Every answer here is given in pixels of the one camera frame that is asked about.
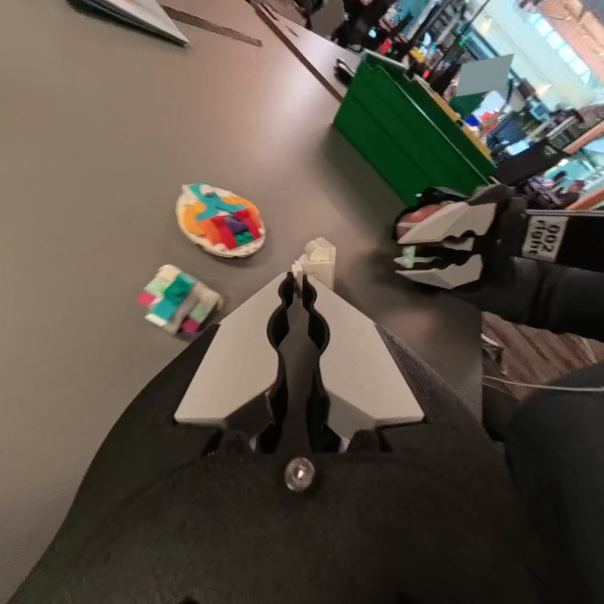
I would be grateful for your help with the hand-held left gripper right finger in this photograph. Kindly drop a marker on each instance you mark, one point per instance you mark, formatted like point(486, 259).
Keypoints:
point(363, 373)

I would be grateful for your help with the lego instruction booklet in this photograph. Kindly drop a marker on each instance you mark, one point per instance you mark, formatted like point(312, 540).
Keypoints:
point(137, 16)

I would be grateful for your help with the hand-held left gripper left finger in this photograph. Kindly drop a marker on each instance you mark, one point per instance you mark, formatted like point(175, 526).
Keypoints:
point(231, 373)

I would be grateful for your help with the round white rainbow lego plate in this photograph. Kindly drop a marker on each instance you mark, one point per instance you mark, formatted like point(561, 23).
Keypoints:
point(222, 222)

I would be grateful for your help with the small white teal lego car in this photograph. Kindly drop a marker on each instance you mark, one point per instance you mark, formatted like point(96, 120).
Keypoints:
point(179, 299)

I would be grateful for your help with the small black device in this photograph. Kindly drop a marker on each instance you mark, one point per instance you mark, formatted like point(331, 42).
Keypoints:
point(347, 70)

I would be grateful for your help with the white lego build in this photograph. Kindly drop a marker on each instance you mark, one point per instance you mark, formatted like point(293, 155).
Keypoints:
point(321, 264)

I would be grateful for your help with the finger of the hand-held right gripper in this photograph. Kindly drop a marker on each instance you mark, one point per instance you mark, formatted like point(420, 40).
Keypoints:
point(453, 219)
point(453, 273)

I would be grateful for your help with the person's right hand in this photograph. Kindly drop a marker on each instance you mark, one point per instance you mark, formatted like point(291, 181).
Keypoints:
point(420, 214)

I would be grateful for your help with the green plastic bin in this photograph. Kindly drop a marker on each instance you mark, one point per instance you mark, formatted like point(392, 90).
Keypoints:
point(406, 137)

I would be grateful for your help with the person's right forearm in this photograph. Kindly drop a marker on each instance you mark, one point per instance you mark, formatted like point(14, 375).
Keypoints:
point(542, 297)

